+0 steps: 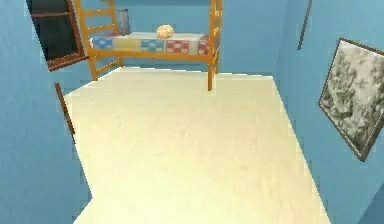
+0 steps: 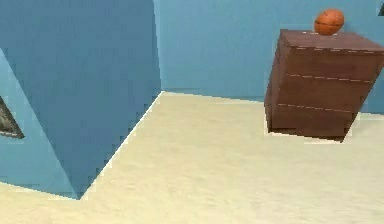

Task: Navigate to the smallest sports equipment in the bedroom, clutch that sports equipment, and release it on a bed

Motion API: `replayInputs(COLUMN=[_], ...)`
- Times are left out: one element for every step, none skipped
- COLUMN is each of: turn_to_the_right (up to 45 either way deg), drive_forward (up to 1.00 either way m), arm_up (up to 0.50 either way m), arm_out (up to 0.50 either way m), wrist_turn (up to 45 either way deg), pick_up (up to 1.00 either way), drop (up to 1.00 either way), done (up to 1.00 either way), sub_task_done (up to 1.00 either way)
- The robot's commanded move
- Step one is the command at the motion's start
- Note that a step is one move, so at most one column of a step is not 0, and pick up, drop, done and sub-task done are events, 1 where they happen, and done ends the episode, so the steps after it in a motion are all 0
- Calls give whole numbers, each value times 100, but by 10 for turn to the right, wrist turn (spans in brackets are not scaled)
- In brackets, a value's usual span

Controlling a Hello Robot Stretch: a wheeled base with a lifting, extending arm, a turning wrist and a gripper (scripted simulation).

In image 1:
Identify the orange wooden bunk bed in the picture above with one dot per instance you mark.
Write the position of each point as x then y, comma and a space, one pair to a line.
150, 45

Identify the beige round ball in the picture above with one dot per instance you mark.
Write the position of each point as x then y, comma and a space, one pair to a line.
165, 31

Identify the grey cylinder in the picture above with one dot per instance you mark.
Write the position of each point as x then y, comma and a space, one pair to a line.
123, 21

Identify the brown door edge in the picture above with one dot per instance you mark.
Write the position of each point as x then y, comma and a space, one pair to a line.
65, 111

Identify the dark window brown frame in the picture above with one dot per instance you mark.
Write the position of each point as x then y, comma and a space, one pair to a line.
56, 30

